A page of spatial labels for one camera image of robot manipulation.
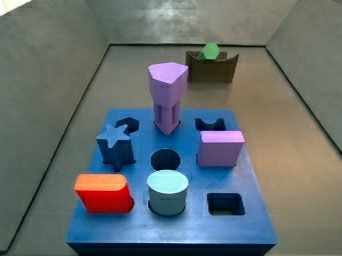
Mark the red rounded block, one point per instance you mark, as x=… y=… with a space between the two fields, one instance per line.
x=105 y=193

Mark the purple rectangular block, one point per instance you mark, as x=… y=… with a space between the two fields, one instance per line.
x=220 y=148

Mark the tall purple pentagon block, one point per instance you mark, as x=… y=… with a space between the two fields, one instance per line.
x=167 y=88

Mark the green hexagon block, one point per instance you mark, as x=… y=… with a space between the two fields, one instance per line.
x=209 y=52

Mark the black curved holder stand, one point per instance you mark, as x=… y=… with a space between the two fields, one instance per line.
x=218 y=70

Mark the light blue cylinder block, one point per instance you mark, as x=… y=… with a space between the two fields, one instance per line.
x=167 y=192

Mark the blue shape sorter base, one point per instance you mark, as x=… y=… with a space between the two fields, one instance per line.
x=225 y=221

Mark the dark blue star block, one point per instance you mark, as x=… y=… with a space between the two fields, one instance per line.
x=115 y=146

